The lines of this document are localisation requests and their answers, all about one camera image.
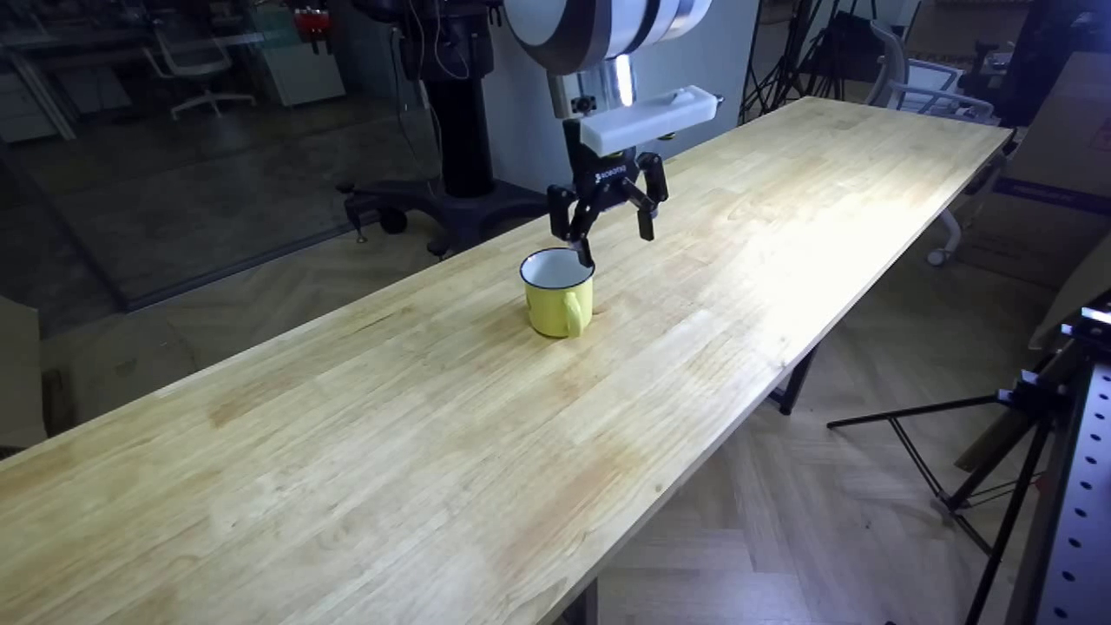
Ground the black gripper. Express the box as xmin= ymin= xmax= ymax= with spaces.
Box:
xmin=546 ymin=113 xmax=673 ymax=269

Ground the yellow enamel mug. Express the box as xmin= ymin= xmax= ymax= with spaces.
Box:
xmin=517 ymin=243 xmax=601 ymax=345

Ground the black table leg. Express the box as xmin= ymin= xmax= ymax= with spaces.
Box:
xmin=766 ymin=345 xmax=819 ymax=419

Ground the black equipment stand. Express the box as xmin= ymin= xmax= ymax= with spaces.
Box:
xmin=734 ymin=0 xmax=920 ymax=122

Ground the white desk behind glass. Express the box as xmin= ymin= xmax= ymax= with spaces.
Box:
xmin=247 ymin=32 xmax=350 ymax=112

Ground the white mesh chair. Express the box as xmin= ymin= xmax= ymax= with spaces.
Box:
xmin=886 ymin=52 xmax=1001 ymax=269

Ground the red object behind glass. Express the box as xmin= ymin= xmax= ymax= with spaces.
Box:
xmin=287 ymin=3 xmax=337 ymax=45

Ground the white office chair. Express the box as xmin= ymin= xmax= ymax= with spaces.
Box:
xmin=143 ymin=25 xmax=261 ymax=126

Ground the brown wooden cabinet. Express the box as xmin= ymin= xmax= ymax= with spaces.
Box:
xmin=996 ymin=50 xmax=1111 ymax=296

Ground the black light stand tripod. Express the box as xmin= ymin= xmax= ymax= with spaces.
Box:
xmin=824 ymin=301 xmax=1111 ymax=625

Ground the black bulky object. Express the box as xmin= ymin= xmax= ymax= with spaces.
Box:
xmin=994 ymin=0 xmax=1111 ymax=127

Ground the perforated grey metal column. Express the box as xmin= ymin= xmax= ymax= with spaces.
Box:
xmin=1031 ymin=359 xmax=1111 ymax=625

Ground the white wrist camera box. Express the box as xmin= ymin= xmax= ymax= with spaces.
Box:
xmin=576 ymin=84 xmax=722 ymax=157

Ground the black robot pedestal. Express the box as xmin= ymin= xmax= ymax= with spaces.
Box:
xmin=337 ymin=0 xmax=550 ymax=259

